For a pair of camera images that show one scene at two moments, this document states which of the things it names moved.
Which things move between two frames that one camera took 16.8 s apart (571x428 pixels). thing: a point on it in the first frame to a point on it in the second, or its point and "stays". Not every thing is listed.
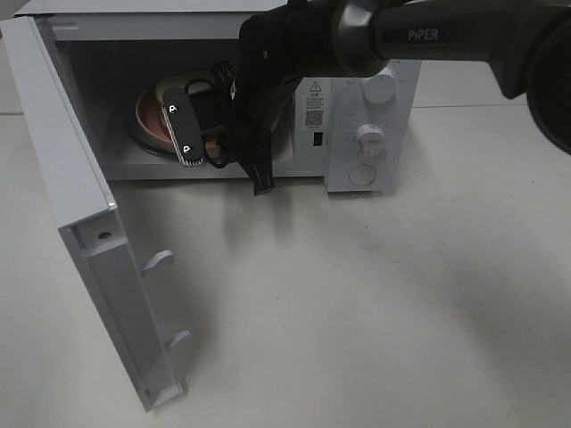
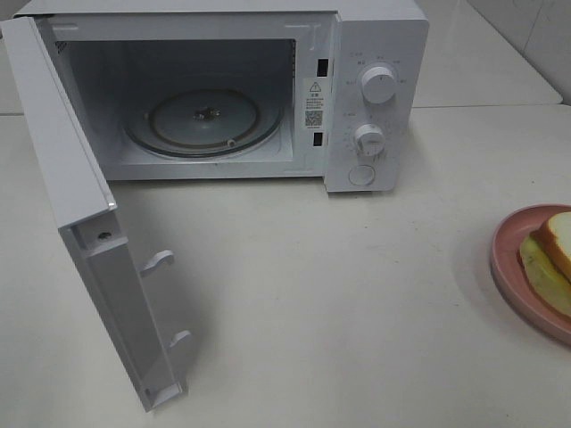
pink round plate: x=151 y=121 to x=531 y=267
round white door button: x=361 y=175 stays
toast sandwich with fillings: x=180 y=79 to x=545 y=256
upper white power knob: x=380 y=88 stays
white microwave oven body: x=359 y=131 stays
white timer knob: x=370 y=141 stays
